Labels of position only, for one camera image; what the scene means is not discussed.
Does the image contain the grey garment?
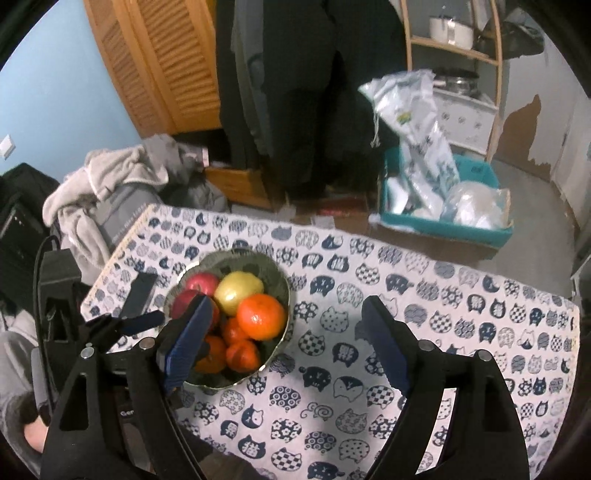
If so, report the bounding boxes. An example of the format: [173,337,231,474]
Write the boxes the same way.
[141,135,229,213]

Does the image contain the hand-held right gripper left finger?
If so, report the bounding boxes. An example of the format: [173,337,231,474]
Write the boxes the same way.
[41,294,214,480]

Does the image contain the white pot with lid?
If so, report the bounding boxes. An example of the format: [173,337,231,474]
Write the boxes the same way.
[429,15,475,51]

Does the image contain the black bag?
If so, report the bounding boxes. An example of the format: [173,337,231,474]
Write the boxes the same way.
[0,161,63,301]

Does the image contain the person's foot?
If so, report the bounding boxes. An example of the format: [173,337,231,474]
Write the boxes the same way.
[23,422,49,455]

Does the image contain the black smartphone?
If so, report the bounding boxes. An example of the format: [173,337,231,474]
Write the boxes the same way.
[120,272,158,319]

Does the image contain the grey fabric bag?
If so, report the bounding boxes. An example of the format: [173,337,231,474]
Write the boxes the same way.
[95,182,162,252]

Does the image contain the wooden shelf rack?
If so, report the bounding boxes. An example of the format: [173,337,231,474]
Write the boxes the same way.
[399,0,506,162]

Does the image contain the white patterned storage box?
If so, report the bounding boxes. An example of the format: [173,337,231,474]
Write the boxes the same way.
[434,88,499,155]

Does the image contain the red apple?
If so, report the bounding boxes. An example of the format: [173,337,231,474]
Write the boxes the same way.
[171,289,221,330]
[185,272,221,296]

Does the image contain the white printed rice bag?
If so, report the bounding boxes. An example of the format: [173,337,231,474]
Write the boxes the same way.
[358,69,460,217]

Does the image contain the grey hanging jacket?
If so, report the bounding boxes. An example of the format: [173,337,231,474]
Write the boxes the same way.
[231,0,273,148]

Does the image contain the small mandarin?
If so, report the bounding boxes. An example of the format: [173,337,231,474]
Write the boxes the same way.
[219,316,252,347]
[225,339,262,372]

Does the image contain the pile of clothes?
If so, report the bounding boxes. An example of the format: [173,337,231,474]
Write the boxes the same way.
[42,148,169,278]

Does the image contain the steel pot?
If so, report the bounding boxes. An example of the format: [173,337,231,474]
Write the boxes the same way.
[434,68,481,95]

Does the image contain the clear plastic bag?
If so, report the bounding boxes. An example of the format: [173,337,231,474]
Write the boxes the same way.
[441,181,504,230]

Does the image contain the orange with green stem mark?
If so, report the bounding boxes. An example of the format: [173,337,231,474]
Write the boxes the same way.
[193,335,228,374]

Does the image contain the black hanging coat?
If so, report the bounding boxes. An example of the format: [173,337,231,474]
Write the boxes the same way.
[215,0,407,201]

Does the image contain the green glass bowl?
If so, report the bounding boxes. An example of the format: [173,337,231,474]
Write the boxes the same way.
[164,250,296,391]

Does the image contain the person's grey clothing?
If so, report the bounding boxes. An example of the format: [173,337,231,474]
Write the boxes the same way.
[0,330,38,425]

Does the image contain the cat print tablecloth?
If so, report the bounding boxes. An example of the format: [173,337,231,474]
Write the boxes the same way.
[82,203,580,480]

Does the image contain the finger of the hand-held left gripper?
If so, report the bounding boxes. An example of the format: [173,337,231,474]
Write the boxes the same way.
[85,309,166,358]

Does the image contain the teal plastic crate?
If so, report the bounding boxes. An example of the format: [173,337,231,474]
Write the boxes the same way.
[376,148,514,247]

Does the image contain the grey hanging bag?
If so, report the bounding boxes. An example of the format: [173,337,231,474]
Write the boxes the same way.
[475,9,546,61]

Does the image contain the black cable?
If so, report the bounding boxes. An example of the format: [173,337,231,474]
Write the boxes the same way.
[34,234,63,342]

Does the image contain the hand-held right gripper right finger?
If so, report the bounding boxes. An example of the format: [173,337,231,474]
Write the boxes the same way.
[361,295,527,480]

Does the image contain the wooden louvered wardrobe doors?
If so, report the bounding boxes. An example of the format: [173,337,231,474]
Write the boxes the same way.
[83,0,222,137]

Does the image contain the yellow-green pear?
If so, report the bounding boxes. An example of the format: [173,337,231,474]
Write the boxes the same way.
[213,271,265,317]

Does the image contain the large orange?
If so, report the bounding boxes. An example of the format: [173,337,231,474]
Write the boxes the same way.
[237,294,287,341]

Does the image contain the wooden drawer box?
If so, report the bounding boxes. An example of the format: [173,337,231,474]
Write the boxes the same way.
[205,167,273,210]

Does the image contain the light blue peeling door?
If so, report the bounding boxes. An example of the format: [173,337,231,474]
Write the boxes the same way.
[501,60,591,185]

